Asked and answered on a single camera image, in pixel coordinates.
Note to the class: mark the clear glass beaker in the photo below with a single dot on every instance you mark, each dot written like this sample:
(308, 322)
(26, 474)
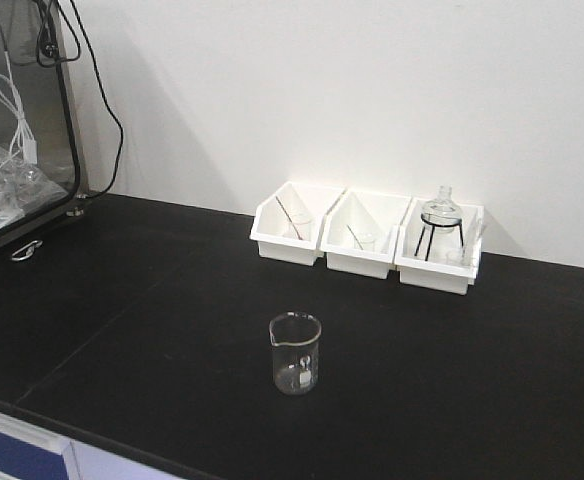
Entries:
(294, 340)

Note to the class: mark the left white storage bin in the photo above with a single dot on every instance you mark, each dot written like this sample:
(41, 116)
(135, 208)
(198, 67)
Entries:
(270, 224)

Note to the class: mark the white storage bin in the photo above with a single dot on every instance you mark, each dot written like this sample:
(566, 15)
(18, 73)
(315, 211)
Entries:
(436, 273)
(379, 213)
(270, 224)

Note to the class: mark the small beaker in left bin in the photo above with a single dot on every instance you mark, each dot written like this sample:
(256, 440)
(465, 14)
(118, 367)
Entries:
(307, 227)

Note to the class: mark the small beaker in bin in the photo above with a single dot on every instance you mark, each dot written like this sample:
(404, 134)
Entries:
(368, 240)
(307, 227)
(456, 257)

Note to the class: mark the stirring rod in middle bin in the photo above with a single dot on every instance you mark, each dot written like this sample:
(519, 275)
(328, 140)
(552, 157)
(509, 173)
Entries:
(355, 238)

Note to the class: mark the middle white storage bin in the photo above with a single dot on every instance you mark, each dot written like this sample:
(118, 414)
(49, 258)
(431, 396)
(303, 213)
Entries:
(379, 213)

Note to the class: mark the small beaker in middle bin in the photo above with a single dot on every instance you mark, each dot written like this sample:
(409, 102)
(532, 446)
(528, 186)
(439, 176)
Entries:
(368, 240)

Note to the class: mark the black metal tripod stand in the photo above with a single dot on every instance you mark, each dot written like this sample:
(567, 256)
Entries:
(428, 242)

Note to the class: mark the right white storage bin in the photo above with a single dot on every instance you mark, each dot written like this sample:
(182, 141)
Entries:
(436, 273)

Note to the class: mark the round bottom glass flask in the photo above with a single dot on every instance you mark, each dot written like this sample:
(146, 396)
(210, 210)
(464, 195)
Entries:
(442, 211)

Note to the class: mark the small beaker in right bin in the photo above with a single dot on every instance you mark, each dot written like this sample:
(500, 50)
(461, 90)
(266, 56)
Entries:
(456, 257)

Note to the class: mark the glass rods in right bin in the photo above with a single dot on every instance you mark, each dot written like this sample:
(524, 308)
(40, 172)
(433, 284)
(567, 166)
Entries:
(475, 235)

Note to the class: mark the glass door cabinet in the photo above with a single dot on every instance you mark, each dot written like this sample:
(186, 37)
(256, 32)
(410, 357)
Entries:
(36, 104)

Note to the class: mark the plastic bags inside cabinet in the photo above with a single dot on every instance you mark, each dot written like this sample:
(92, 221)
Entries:
(24, 187)

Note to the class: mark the blue white cabinet front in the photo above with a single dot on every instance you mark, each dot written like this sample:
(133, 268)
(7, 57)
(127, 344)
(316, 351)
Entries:
(31, 452)

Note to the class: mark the metal cabinet door handle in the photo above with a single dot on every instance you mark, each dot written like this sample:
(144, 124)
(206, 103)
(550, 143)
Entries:
(26, 252)

